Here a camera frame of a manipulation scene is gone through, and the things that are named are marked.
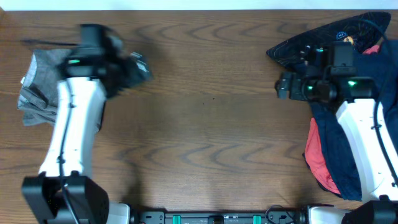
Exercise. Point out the grey shorts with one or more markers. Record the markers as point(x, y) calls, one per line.
point(38, 97)

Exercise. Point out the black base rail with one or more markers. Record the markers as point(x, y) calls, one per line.
point(275, 214)

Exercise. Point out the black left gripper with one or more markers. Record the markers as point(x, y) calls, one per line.
point(130, 71)

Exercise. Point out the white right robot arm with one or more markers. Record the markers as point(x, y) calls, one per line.
point(330, 77)

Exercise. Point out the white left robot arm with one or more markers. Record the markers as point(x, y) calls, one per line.
point(95, 70)

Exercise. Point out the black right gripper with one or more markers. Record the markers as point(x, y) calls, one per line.
point(296, 91)

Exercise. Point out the black patterned shorts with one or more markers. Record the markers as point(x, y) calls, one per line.
point(361, 34)

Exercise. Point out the red garment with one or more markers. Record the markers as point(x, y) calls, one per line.
point(328, 155)

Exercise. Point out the navy blue garment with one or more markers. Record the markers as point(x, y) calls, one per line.
point(375, 62)

